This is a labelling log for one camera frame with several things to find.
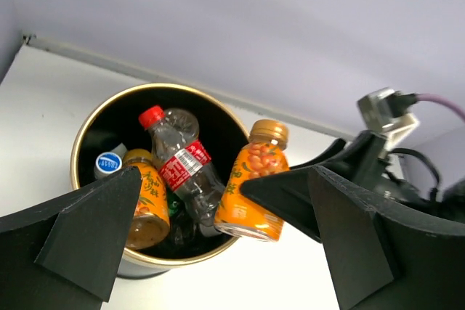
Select dark bin with gold rim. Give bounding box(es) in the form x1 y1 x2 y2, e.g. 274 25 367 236
70 83 248 280

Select green plastic bottle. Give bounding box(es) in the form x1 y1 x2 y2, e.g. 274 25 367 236
168 197 182 217

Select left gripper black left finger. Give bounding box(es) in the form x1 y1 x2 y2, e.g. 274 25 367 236
1 167 142 309

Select clear plastic bottle white cap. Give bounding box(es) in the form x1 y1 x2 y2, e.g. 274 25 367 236
94 143 127 180

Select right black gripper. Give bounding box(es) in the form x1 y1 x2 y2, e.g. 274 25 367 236
290 131 387 189

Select clear bottle red label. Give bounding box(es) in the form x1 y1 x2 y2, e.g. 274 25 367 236
138 105 225 227

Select small orange bottle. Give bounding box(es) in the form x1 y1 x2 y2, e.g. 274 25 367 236
214 119 289 242
123 149 170 250

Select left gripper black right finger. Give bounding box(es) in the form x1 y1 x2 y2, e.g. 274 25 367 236
243 166 464 309

